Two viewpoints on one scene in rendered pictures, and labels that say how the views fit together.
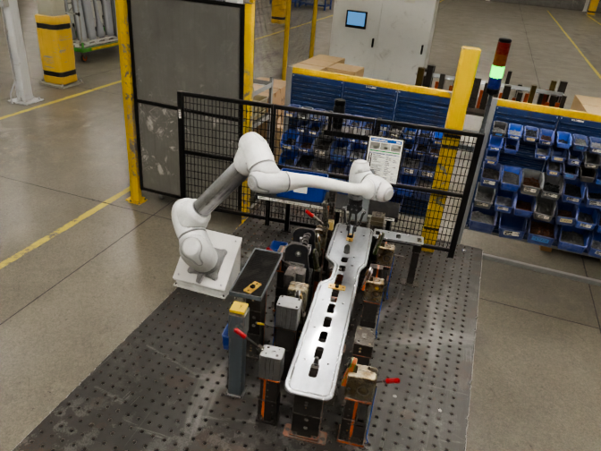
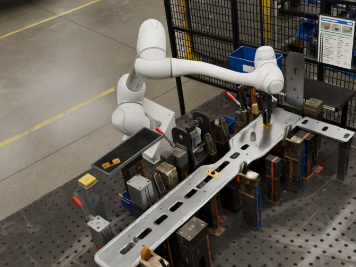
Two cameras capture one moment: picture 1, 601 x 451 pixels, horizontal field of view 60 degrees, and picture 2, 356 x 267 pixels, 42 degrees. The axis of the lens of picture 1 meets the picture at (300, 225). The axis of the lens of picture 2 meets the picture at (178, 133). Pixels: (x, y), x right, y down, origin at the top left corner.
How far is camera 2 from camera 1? 1.33 m
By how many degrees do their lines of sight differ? 33
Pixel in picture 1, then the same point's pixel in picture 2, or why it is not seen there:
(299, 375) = (112, 249)
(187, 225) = (121, 97)
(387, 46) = not seen: outside the picture
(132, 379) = (48, 216)
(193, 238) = (120, 110)
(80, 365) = not seen: hidden behind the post
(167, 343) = not seen: hidden behind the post
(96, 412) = (12, 234)
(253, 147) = (143, 34)
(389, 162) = (341, 44)
